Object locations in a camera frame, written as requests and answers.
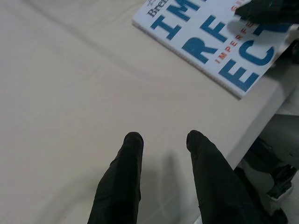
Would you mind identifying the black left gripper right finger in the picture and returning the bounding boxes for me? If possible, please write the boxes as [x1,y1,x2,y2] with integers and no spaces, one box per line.
[186,130,288,224]

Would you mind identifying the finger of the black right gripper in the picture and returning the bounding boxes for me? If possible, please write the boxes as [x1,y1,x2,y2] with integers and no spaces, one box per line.
[235,0,299,25]

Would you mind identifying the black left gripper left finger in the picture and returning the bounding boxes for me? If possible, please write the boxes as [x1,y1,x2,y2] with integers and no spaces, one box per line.
[87,132,144,224]

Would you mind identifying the white book blue letters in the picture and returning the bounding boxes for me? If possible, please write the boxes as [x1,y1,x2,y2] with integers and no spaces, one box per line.
[132,0,299,100]

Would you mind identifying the mattress with beige sheet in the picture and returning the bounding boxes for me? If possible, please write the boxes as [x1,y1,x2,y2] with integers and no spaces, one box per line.
[0,0,295,224]

